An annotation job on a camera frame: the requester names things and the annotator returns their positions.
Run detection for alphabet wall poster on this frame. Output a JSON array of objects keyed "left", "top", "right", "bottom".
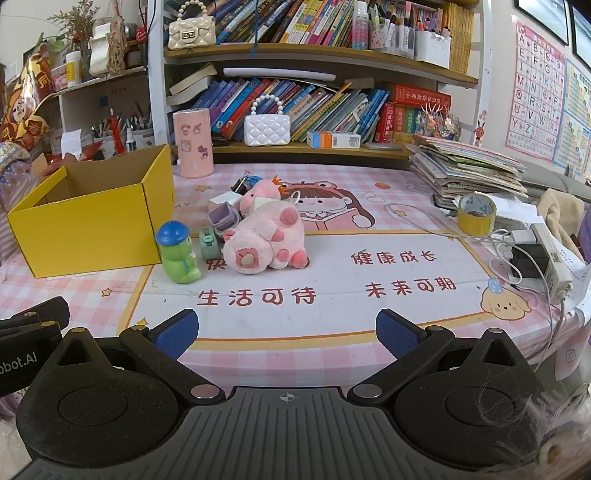
[{"left": 505, "top": 21, "right": 568, "bottom": 162}]

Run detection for beige cloth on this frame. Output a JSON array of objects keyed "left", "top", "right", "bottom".
[{"left": 538, "top": 188, "right": 591, "bottom": 259}]

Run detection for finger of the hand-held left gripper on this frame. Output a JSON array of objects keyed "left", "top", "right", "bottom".
[{"left": 0, "top": 296, "right": 71, "bottom": 343}]

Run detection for green frog toy blue cap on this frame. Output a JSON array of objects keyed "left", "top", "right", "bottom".
[{"left": 154, "top": 220, "right": 202, "bottom": 284}]

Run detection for dried flower bunch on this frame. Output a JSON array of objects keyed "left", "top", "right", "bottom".
[{"left": 46, "top": 0, "right": 100, "bottom": 51}]

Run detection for white power strip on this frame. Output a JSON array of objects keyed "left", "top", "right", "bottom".
[{"left": 531, "top": 223, "right": 573, "bottom": 301}]

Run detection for translucent marker organizer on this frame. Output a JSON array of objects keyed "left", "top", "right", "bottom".
[{"left": 369, "top": 9, "right": 416, "bottom": 59}]

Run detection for pink printed desk mat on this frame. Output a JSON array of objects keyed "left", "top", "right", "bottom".
[{"left": 0, "top": 162, "right": 591, "bottom": 386}]

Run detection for white side shelf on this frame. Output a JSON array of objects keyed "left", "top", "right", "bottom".
[{"left": 34, "top": 67, "right": 167, "bottom": 160}]

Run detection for thick red dictionary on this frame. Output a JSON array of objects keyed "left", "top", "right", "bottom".
[{"left": 375, "top": 102, "right": 396, "bottom": 143}]

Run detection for pink sticker-covered cylinder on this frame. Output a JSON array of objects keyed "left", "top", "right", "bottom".
[{"left": 172, "top": 108, "right": 215, "bottom": 179}]

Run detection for red gold printed bag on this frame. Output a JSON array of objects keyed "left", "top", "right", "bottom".
[{"left": 0, "top": 41, "right": 54, "bottom": 148}]

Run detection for red green spine dictionary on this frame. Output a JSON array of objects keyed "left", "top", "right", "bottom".
[{"left": 394, "top": 105, "right": 417, "bottom": 144}]

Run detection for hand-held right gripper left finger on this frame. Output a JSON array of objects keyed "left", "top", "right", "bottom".
[{"left": 41, "top": 310, "right": 226, "bottom": 407}]

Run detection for white paper note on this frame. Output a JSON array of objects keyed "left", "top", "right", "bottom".
[{"left": 61, "top": 130, "right": 95, "bottom": 158}]

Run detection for colourful chart wall poster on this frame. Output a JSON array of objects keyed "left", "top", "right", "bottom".
[{"left": 551, "top": 59, "right": 591, "bottom": 178}]

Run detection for wooden bookshelf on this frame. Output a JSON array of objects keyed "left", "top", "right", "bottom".
[{"left": 148, "top": 0, "right": 490, "bottom": 160}]

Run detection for white quilted pearl-handle handbag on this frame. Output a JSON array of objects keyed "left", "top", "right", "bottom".
[{"left": 243, "top": 93, "right": 293, "bottom": 147}]

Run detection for thick beige-paged books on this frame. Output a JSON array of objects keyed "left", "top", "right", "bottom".
[{"left": 166, "top": 65, "right": 218, "bottom": 107}]

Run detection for row of yellow books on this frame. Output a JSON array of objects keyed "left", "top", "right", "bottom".
[{"left": 443, "top": 2, "right": 476, "bottom": 75}]

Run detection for black power adapter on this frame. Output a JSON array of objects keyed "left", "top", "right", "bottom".
[{"left": 510, "top": 244, "right": 550, "bottom": 280}]

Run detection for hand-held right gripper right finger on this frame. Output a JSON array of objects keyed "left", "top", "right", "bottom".
[{"left": 347, "top": 309, "right": 539, "bottom": 407}]

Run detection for black framed picture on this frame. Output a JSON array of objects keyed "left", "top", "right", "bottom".
[
  {"left": 515, "top": 0, "right": 571, "bottom": 44},
  {"left": 571, "top": 0, "right": 591, "bottom": 56}
]

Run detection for blue block with black clip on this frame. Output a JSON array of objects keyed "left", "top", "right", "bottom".
[{"left": 231, "top": 174, "right": 264, "bottom": 197}]

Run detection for white wooden ornament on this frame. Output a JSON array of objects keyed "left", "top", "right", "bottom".
[{"left": 88, "top": 18, "right": 127, "bottom": 77}]

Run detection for clear bottle white cap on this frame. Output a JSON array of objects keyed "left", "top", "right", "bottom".
[{"left": 353, "top": 0, "right": 370, "bottom": 49}]

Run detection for white pen holder with markers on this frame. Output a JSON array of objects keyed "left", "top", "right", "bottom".
[{"left": 414, "top": 14, "right": 453, "bottom": 70}]

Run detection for small teal plastic gadget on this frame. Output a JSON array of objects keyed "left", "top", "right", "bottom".
[{"left": 199, "top": 226, "right": 222, "bottom": 259}]

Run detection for orange blue white carton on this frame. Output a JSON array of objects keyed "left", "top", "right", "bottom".
[{"left": 307, "top": 130, "right": 362, "bottom": 149}]

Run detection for white jar yellow label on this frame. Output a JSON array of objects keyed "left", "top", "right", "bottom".
[{"left": 65, "top": 51, "right": 83, "bottom": 86}]

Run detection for glittery antler ornament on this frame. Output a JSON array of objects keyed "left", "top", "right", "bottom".
[{"left": 416, "top": 102, "right": 462, "bottom": 139}]

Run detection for cream quilted pearl-handle handbag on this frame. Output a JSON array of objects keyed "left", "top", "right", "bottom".
[{"left": 167, "top": 0, "right": 217, "bottom": 50}]

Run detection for white printed paper slip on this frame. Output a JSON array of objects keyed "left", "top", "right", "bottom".
[{"left": 549, "top": 240, "right": 591, "bottom": 324}]

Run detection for yellow cardboard box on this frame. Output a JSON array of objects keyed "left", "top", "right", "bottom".
[{"left": 6, "top": 144, "right": 177, "bottom": 279}]

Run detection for red tassel pen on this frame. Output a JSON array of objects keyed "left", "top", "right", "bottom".
[{"left": 110, "top": 108, "right": 126, "bottom": 155}]

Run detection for cartoon deer wall sticker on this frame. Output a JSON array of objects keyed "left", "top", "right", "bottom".
[{"left": 473, "top": 108, "right": 490, "bottom": 148}]

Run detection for small pink plush toy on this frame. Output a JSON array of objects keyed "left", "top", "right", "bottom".
[{"left": 239, "top": 175, "right": 284, "bottom": 215}]

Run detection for large pink pig plush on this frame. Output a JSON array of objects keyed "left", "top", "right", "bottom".
[{"left": 222, "top": 202, "right": 311, "bottom": 275}]

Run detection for large red boxed book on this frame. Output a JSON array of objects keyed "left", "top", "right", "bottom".
[{"left": 392, "top": 84, "right": 452, "bottom": 112}]

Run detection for yellow tape roll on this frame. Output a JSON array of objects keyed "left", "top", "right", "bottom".
[{"left": 457, "top": 193, "right": 498, "bottom": 236}]

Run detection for white power cord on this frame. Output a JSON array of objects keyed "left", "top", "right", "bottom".
[{"left": 531, "top": 277, "right": 573, "bottom": 370}]

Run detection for white charging cable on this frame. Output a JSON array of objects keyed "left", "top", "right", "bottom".
[{"left": 387, "top": 200, "right": 513, "bottom": 243}]

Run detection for white charger plug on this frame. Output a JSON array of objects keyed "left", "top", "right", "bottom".
[{"left": 496, "top": 229, "right": 536, "bottom": 259}]

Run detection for small white box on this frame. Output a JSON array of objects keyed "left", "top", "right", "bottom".
[{"left": 208, "top": 193, "right": 243, "bottom": 213}]

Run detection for stack of books and papers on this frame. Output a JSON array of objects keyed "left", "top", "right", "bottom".
[{"left": 409, "top": 134, "right": 529, "bottom": 208}]

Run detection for purple grey plastic gadget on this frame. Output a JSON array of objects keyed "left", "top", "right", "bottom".
[{"left": 206, "top": 203, "right": 241, "bottom": 234}]

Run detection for another person's forearm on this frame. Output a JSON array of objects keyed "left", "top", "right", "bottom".
[{"left": 0, "top": 143, "right": 41, "bottom": 273}]

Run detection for row of colourful books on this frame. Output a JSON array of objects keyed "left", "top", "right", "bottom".
[
  {"left": 215, "top": 0, "right": 356, "bottom": 47},
  {"left": 189, "top": 78, "right": 393, "bottom": 144}
]

